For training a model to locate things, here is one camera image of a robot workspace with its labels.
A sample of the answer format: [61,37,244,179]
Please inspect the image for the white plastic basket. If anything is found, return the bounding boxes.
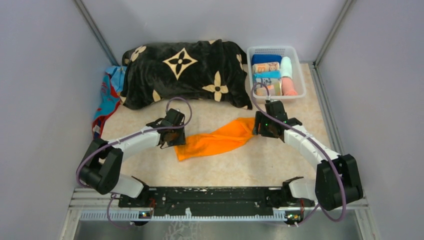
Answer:
[247,46,306,101]

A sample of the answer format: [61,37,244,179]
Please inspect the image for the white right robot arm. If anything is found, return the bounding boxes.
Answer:
[252,100,364,211]

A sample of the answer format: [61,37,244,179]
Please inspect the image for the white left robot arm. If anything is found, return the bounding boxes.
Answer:
[76,108,187,207]

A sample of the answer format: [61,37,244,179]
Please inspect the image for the light blue rolled towel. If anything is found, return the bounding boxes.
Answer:
[252,70,281,80]

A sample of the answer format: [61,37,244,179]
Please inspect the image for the pink panda towel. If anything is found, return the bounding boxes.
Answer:
[281,76,298,96]

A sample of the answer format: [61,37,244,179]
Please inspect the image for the orange green rolled towel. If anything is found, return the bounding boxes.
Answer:
[255,83,283,97]

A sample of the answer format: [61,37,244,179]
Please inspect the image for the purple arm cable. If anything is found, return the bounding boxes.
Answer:
[249,82,348,228]
[75,96,193,230]

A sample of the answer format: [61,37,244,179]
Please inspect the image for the white slotted cable duct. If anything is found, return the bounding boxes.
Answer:
[79,210,294,222]

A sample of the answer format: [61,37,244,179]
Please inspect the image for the red blue patterned towel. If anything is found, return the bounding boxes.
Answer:
[91,65,127,139]

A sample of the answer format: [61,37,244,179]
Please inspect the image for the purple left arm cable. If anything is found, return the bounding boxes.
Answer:
[75,96,193,230]

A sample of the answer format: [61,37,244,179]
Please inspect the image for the black floral blanket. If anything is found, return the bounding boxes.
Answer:
[120,39,253,110]

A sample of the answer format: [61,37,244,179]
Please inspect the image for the beige orange rolled towel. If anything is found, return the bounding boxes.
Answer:
[251,61,280,74]

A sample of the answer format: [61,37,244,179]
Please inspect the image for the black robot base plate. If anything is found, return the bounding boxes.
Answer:
[118,186,315,217]

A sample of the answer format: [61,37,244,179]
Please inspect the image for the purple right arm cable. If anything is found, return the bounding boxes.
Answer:
[249,82,348,228]

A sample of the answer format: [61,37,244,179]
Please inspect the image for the dark blue rolled towel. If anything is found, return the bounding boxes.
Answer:
[251,54,283,65]

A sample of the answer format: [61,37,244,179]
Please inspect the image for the grey patterned rolled towel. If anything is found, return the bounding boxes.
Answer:
[253,77,281,88]

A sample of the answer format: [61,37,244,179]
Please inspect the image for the mint white rolled towel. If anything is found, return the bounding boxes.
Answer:
[279,56,293,79]

